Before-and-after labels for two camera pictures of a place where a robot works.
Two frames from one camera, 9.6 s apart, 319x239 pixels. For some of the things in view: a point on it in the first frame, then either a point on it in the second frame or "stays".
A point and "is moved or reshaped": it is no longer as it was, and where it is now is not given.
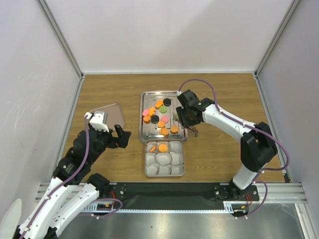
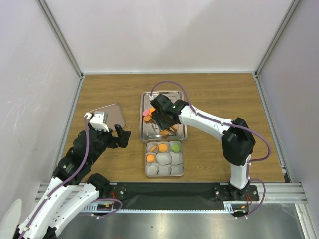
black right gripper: (180, 110) to (156, 116)
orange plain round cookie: (164, 131) stays
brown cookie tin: (164, 158) stays
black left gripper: (122, 140) stays
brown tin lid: (114, 115) stays
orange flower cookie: (161, 124) is moved or reshaped
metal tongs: (190, 128) to (171, 128)
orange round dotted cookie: (162, 148) stays
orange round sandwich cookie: (152, 149) stays
